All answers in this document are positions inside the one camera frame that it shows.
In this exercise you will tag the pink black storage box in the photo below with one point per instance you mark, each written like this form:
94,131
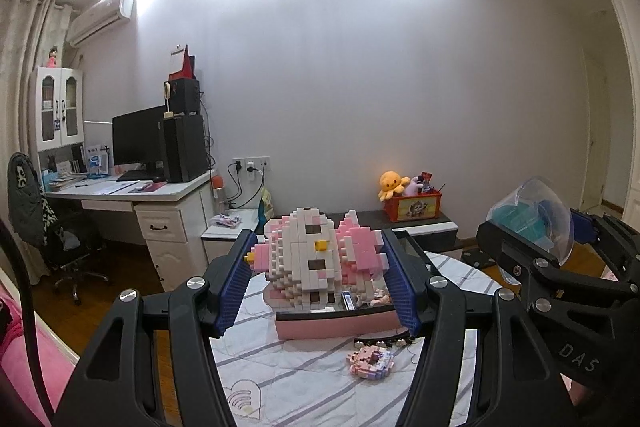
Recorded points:
337,321

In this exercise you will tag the white door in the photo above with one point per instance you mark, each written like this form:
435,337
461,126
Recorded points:
599,135

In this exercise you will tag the snack bag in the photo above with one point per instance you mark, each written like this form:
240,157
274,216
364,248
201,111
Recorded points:
265,206

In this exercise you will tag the red toy box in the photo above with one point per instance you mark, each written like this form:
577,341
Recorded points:
410,208

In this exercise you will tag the clear dome blue base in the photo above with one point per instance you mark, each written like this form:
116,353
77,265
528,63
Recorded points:
535,212

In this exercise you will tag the black computer tower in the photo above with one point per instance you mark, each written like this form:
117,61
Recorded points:
182,145

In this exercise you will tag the beige curtain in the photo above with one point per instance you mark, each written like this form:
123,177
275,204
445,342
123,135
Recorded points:
29,30

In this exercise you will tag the white air conditioner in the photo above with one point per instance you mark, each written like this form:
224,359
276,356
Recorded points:
99,17

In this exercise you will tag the orange octopus plush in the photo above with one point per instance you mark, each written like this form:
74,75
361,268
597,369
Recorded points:
392,184

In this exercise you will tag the black speaker box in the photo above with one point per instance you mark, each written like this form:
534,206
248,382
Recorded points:
182,96

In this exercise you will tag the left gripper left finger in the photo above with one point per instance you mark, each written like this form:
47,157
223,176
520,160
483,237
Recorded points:
153,352

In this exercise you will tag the black flower hair band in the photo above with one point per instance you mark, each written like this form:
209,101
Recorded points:
389,339

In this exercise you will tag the white pink block rabbit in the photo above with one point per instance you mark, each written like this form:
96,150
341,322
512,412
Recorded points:
310,262

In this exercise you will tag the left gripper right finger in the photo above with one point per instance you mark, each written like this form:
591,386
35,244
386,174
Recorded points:
514,381

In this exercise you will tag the orange cap bottle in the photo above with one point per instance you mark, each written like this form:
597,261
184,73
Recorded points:
219,195

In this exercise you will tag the blue gold long box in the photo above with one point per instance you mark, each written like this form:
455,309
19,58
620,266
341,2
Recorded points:
349,303

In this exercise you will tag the black computer monitor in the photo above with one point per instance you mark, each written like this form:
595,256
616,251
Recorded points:
136,141

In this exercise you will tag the white side table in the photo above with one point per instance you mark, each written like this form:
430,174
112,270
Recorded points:
217,239

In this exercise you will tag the small doll figurine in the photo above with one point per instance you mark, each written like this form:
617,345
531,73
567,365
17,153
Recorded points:
52,60

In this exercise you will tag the black office chair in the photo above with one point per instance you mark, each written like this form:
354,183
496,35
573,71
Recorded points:
65,243

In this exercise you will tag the white desk with drawers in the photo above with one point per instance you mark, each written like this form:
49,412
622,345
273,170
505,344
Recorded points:
169,220

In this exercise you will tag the red paper bag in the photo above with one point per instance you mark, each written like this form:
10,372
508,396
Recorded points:
180,64

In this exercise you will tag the purple plush toy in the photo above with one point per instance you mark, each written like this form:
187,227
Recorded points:
414,188

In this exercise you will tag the white glass-door cabinet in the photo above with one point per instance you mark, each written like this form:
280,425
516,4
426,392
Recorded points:
56,115

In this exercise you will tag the pink purple block figure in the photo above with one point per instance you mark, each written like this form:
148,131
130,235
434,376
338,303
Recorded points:
370,362

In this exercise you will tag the striped white bed quilt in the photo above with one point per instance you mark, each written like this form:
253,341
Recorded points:
274,382

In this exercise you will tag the wall power socket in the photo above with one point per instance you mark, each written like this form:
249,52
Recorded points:
259,163

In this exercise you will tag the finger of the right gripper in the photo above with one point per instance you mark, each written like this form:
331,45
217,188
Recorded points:
615,242
539,272

